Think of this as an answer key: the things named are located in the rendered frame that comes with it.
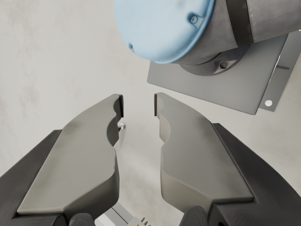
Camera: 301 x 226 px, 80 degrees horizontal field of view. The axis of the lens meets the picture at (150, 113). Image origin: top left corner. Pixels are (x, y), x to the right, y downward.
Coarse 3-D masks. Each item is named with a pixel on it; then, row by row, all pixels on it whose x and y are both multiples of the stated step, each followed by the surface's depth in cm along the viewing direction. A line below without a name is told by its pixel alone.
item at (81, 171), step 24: (120, 96) 11; (72, 120) 9; (96, 120) 9; (72, 144) 7; (96, 144) 7; (48, 168) 6; (72, 168) 6; (96, 168) 6; (48, 192) 6; (72, 192) 6; (96, 192) 6; (72, 216) 6; (96, 216) 6
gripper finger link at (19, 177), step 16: (48, 144) 7; (32, 160) 7; (16, 176) 6; (32, 176) 6; (0, 192) 6; (16, 192) 6; (0, 208) 5; (16, 208) 5; (0, 224) 5; (16, 224) 5; (32, 224) 5; (48, 224) 5; (64, 224) 5
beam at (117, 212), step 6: (120, 204) 112; (108, 210) 106; (114, 210) 107; (120, 210) 109; (126, 210) 110; (102, 216) 105; (108, 216) 103; (114, 216) 104; (120, 216) 106; (126, 216) 107; (132, 216) 108; (102, 222) 106; (108, 222) 103; (114, 222) 101; (120, 222) 103; (126, 222) 104
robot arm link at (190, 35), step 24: (120, 0) 18; (144, 0) 17; (168, 0) 15; (192, 0) 14; (216, 0) 15; (240, 0) 14; (120, 24) 19; (144, 24) 17; (168, 24) 16; (192, 24) 15; (216, 24) 16; (240, 24) 16; (144, 48) 18; (168, 48) 16; (192, 48) 18; (216, 48) 19
